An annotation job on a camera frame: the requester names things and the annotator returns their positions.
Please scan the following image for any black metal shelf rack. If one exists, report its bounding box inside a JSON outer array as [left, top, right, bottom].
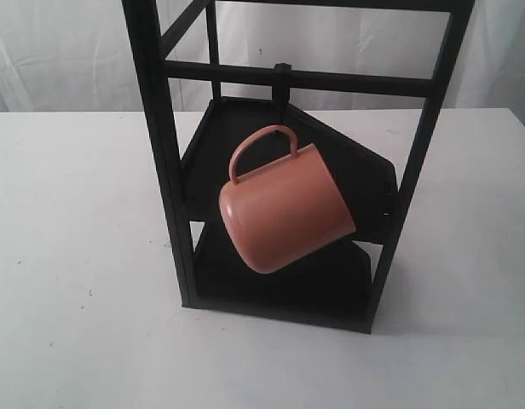
[[123, 1, 474, 333]]

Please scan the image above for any black rack hook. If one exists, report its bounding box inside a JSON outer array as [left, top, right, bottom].
[[272, 63, 291, 124]]

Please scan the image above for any terracotta orange mug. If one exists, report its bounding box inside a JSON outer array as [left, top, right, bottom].
[[219, 124, 356, 274]]

